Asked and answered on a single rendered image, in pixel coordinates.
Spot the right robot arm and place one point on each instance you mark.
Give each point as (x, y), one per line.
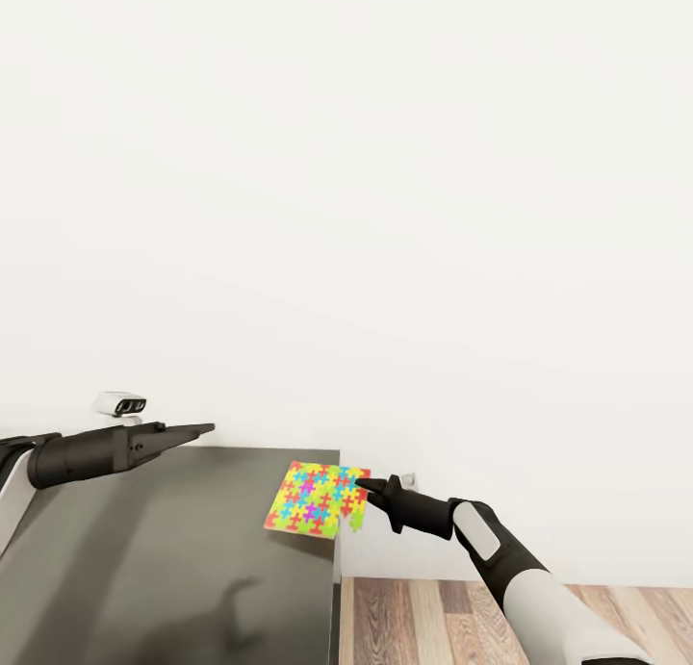
(553, 626)

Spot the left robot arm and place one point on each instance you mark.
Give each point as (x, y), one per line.
(29, 464)

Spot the jigsaw puzzle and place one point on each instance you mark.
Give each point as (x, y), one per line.
(312, 498)

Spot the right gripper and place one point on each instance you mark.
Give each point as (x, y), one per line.
(404, 507)

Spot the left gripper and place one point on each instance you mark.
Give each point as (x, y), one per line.
(117, 449)

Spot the desk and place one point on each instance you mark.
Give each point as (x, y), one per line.
(170, 564)

